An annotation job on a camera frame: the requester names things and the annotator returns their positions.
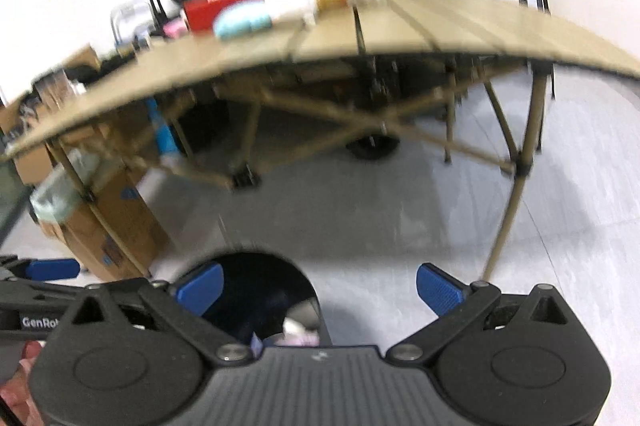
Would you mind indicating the tan folding table frame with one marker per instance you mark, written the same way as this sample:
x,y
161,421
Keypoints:
x,y
356,71

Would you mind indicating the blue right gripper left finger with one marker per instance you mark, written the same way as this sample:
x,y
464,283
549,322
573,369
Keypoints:
x,y
198,289

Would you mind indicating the light blue fluffy cloth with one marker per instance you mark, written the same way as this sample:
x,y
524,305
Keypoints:
x,y
245,17

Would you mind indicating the red cardboard box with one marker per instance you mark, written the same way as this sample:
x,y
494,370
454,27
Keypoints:
x,y
201,14

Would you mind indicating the black round trash bin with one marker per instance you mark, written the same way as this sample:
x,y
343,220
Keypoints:
x,y
267,301

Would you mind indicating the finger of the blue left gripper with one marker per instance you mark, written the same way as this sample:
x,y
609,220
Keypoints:
x,y
65,268

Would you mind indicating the clear plastic snack container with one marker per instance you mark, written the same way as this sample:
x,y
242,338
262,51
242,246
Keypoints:
x,y
54,88

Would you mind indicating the person's hand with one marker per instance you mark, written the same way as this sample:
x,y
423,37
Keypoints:
x,y
15,391

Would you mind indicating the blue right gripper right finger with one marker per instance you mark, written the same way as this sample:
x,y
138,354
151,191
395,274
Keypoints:
x,y
438,290

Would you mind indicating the cardboard box with bag liner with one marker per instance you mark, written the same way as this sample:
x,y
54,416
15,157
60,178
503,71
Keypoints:
x,y
100,216

